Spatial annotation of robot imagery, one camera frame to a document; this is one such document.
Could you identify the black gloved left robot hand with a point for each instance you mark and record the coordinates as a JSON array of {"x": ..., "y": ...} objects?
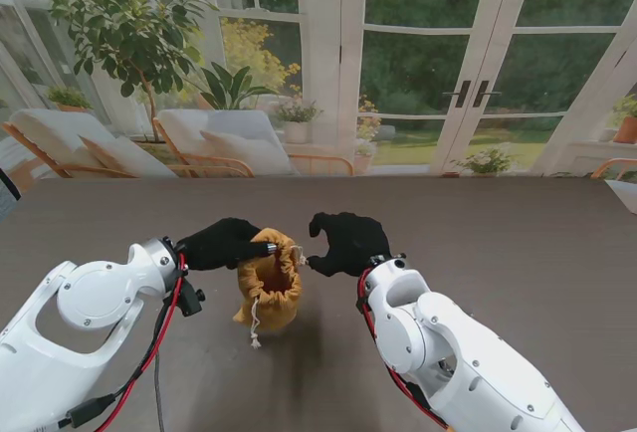
[{"x": 219, "y": 248}]

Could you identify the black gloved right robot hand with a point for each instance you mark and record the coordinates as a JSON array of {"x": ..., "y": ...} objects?
[{"x": 353, "y": 245}]

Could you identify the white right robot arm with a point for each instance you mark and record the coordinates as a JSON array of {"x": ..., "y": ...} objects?
[{"x": 448, "y": 342}]

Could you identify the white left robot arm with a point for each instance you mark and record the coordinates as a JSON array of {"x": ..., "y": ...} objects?
[{"x": 84, "y": 312}]

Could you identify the printed sunroom backdrop banner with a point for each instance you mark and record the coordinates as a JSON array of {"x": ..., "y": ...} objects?
[{"x": 318, "y": 64}]

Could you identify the black edge object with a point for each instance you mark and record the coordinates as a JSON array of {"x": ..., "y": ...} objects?
[{"x": 6, "y": 187}]

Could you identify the white paper sheet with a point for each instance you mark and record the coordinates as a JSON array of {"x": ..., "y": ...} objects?
[{"x": 624, "y": 195}]

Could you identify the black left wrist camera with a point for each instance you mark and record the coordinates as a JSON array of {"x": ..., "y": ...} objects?
[{"x": 191, "y": 300}]

